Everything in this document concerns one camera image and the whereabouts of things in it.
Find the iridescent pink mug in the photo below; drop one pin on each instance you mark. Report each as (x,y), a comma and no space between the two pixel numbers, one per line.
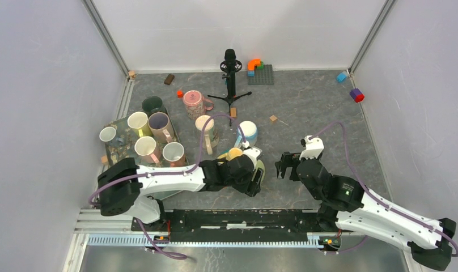
(161,127)

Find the small grey-blue mug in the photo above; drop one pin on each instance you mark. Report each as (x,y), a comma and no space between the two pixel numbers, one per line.
(109,136)

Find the light green mug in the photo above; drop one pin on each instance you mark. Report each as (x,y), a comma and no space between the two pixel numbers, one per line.
(260,172)

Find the brown block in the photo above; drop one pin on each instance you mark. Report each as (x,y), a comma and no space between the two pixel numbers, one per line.
(169,79)

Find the yellow mug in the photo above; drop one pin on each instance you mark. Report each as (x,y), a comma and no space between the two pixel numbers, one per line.
(231,154)

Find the pink ghost pattern mug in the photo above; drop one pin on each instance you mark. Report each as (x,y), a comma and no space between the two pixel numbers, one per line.
(196,104)

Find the blue block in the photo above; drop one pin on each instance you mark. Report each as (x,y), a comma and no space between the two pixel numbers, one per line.
(342,76)

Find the small tan wooden block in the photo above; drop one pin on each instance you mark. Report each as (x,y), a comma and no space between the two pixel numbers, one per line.
(273,118)

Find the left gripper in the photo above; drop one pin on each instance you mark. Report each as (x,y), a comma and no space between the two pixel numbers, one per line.
(253,187)

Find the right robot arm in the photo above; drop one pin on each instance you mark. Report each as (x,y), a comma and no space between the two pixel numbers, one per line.
(348,205)

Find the black microphone on tripod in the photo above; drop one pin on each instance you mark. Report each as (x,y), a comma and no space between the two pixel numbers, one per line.
(230,66)

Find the tall seashell cream mug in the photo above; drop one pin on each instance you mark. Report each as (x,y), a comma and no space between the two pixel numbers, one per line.
(210,136)

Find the purple red block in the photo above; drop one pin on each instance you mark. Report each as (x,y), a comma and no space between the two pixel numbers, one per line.
(357,95)

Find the pink octagonal mug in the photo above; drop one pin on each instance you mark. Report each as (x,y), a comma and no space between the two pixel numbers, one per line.
(147,148)

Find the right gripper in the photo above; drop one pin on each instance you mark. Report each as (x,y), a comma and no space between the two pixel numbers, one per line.
(287,160)

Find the grey lego baseplate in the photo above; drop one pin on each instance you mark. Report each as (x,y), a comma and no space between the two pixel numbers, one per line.
(262,77)

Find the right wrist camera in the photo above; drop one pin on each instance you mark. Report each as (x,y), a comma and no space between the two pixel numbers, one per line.
(313,148)

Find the dark green mug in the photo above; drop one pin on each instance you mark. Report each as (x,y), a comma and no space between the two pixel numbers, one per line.
(153,104)

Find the blue white mug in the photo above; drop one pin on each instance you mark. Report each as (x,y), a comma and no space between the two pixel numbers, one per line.
(250,131)

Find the salmon flower mug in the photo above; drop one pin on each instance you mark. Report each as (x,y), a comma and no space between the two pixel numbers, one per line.
(174,154)

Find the yellow-green octagonal mug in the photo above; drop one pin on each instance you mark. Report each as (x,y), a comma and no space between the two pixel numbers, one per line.
(138,122)

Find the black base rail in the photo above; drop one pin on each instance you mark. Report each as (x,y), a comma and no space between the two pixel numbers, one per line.
(287,225)

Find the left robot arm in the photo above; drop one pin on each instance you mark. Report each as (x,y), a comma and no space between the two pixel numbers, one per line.
(130,189)

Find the orange curved block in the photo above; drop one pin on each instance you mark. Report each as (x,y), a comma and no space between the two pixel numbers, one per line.
(252,64)

